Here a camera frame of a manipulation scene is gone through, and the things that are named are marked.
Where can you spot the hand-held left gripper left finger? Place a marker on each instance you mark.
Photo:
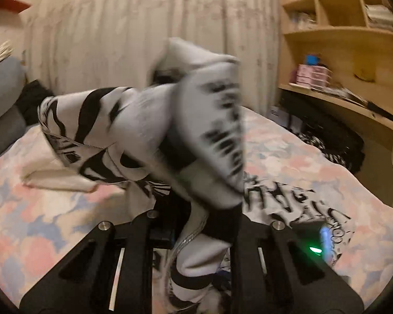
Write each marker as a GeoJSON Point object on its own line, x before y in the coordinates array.
{"type": "Point", "coordinates": [139, 232]}

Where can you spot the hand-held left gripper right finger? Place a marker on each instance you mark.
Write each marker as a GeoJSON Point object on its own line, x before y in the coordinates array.
{"type": "Point", "coordinates": [249, 245]}

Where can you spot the white jacket with black print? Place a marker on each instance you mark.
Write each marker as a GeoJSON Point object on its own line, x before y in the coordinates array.
{"type": "Point", "coordinates": [209, 137]}

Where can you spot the black and white patterned clothes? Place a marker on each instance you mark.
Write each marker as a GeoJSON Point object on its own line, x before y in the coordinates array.
{"type": "Point", "coordinates": [327, 150]}

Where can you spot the black bag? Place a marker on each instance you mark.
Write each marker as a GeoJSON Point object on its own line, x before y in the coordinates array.
{"type": "Point", "coordinates": [314, 124]}

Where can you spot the pink drawer organiser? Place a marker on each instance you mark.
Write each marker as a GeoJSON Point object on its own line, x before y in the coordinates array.
{"type": "Point", "coordinates": [311, 73]}

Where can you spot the blue-grey rolled blanket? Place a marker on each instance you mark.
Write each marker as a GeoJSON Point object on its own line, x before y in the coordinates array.
{"type": "Point", "coordinates": [3, 134]}
{"type": "Point", "coordinates": [3, 85]}

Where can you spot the black cloth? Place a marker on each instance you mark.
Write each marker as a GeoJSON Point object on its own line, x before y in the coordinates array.
{"type": "Point", "coordinates": [36, 99]}

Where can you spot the small blue box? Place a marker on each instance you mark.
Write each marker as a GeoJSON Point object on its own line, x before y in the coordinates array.
{"type": "Point", "coordinates": [312, 59]}

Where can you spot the wooden shelf unit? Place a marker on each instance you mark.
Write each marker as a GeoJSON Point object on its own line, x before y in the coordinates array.
{"type": "Point", "coordinates": [340, 55]}

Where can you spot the beige curtain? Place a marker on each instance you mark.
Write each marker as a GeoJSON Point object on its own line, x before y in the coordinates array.
{"type": "Point", "coordinates": [118, 39]}

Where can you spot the stack of papers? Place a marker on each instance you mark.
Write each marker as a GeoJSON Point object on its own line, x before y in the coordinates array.
{"type": "Point", "coordinates": [303, 19]}

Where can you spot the stack of books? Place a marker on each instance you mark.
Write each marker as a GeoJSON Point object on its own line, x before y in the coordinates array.
{"type": "Point", "coordinates": [381, 16]}

